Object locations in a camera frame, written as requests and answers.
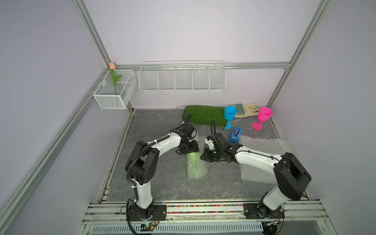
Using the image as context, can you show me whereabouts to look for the green plastic wine glass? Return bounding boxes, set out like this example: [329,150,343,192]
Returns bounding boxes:
[187,152,204,179]

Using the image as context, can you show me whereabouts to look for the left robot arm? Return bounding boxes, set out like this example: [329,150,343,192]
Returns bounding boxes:
[125,114,199,219]

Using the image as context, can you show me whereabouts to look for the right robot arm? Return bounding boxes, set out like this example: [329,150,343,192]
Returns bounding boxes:
[200,119,311,218]

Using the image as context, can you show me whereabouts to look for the blue plastic wine glass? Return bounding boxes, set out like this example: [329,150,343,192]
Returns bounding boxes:
[224,106,237,129]

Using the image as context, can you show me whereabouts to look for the bubble wrap sheet stack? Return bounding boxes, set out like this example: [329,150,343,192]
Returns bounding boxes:
[239,136,296,185]

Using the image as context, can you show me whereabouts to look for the pink plastic wine glass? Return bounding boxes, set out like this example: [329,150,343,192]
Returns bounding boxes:
[252,107,273,130]

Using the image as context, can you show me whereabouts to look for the blue tape dispenser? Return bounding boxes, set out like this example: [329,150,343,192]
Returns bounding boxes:
[229,127,242,144]

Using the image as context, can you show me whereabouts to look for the green artificial grass mat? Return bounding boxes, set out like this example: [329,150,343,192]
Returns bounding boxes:
[182,105,227,127]

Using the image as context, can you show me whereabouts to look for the beige work glove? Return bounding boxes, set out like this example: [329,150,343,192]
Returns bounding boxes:
[231,103,260,118]

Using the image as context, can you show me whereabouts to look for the white mesh corner basket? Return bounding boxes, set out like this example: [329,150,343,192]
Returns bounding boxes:
[93,70,137,110]

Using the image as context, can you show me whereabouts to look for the artificial tulip flower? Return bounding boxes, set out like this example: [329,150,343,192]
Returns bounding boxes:
[109,62,122,95]

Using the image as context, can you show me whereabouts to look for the white vent grille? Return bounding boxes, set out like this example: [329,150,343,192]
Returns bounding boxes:
[91,222,264,235]

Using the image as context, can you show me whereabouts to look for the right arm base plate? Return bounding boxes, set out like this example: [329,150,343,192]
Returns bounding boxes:
[243,203,285,219]

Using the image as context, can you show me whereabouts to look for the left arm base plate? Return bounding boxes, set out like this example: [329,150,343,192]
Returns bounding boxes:
[126,204,167,221]

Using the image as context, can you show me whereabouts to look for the white wire wall basket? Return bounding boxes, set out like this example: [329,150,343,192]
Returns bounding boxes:
[138,61,227,93]

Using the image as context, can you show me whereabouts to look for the aluminium front rail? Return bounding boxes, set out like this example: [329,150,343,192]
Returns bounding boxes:
[82,200,330,224]

